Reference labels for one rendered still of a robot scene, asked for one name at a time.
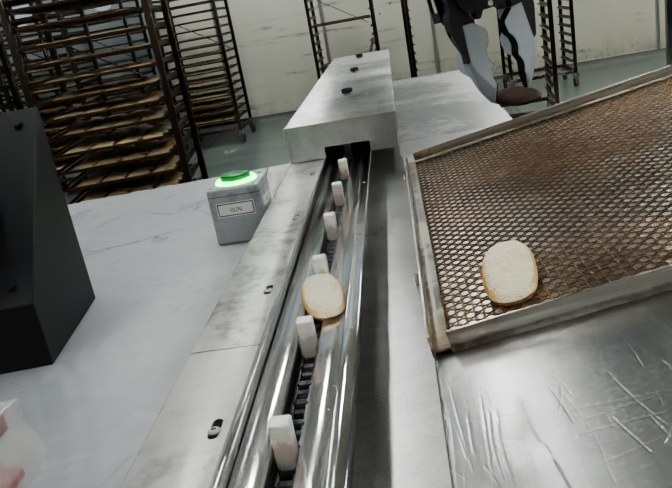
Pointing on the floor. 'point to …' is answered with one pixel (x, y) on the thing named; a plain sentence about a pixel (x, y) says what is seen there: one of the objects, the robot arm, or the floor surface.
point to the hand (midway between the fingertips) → (510, 84)
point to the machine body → (442, 106)
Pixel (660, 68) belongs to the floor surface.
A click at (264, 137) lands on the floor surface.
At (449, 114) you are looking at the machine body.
